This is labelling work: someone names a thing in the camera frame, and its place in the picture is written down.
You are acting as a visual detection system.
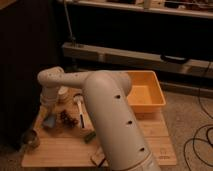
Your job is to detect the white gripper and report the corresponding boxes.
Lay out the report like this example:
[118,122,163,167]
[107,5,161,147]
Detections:
[40,87,59,118]

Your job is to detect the blue sponge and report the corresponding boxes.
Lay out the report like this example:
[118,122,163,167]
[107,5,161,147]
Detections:
[42,115,56,129]

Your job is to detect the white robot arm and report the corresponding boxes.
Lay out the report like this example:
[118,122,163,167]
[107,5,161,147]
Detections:
[37,67,161,171]

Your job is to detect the brown pine cone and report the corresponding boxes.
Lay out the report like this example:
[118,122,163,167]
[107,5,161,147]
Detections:
[60,110,78,128]

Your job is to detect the white paper cup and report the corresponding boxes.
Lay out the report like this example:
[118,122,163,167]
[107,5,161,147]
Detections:
[58,86,69,103]

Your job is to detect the metal cup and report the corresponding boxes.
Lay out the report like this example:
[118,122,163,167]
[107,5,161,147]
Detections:
[22,130,40,149]

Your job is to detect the green chili pepper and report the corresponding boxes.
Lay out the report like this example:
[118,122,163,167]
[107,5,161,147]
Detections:
[84,131,96,144]

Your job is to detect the metal stand pole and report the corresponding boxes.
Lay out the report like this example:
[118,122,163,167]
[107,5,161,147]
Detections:
[63,0,76,46]

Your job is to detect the yellow plastic bin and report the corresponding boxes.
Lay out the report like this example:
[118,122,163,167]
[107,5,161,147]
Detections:
[128,70,166,113]

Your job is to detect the upper wooden shelf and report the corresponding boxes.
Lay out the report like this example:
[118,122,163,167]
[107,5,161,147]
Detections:
[57,0,213,19]

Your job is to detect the metal shelf rail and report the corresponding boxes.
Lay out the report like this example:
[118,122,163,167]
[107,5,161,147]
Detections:
[62,42,213,79]

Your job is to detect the black cables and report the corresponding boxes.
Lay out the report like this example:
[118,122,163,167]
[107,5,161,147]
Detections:
[183,61,213,171]

